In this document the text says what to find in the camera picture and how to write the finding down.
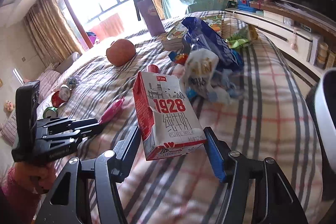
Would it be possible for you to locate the left hand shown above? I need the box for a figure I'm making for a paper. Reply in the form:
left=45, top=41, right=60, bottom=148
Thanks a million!
left=13, top=162, right=56, bottom=192

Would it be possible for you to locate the white tv cabinet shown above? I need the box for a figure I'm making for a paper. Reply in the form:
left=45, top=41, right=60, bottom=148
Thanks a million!
left=226, top=8, right=335, bottom=78

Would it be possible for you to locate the red apple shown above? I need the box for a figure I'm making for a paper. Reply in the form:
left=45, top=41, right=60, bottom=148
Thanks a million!
left=106, top=39, right=136, bottom=67

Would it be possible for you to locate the white rimmed trash bin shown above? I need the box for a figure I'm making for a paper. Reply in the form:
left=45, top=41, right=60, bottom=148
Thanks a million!
left=305, top=68, right=336, bottom=201

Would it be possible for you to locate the striped sofa cushion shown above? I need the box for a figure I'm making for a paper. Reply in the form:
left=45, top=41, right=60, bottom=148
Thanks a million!
left=37, top=69, right=61, bottom=103

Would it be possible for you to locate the red snack wrapper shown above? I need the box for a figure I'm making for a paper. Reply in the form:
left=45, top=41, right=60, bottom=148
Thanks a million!
left=168, top=51, right=188, bottom=65

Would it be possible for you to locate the red cylindrical can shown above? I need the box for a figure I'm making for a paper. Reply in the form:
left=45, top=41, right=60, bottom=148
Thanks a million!
left=146, top=64, right=160, bottom=73

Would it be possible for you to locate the left beige curtain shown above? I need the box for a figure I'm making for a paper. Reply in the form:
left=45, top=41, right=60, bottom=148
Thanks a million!
left=23, top=0, right=84, bottom=66

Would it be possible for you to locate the red milk carton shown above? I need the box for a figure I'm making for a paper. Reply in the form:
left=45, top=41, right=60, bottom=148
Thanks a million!
left=133, top=72, right=206, bottom=161

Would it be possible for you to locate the pink toy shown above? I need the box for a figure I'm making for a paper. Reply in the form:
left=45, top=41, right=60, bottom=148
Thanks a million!
left=98, top=98, right=125, bottom=124

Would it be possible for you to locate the blue tempo tissue bag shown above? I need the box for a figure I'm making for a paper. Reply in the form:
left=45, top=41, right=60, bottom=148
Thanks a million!
left=184, top=17, right=244, bottom=72

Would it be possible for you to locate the green snack bag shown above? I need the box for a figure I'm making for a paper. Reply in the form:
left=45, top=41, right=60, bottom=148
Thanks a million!
left=226, top=24, right=259, bottom=50

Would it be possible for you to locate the green can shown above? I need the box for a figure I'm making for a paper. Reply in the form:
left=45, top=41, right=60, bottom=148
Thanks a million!
left=43, top=106, right=58, bottom=119

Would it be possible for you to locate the purple thermos bottle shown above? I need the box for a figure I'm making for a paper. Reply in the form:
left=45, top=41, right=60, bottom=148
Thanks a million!
left=133, top=0, right=165, bottom=36

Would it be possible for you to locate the red crushed can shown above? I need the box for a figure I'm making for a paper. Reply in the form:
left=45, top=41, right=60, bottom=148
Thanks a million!
left=51, top=85, right=71, bottom=107

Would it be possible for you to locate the children picture book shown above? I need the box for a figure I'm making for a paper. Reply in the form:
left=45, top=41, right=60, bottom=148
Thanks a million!
left=161, top=15, right=223, bottom=51

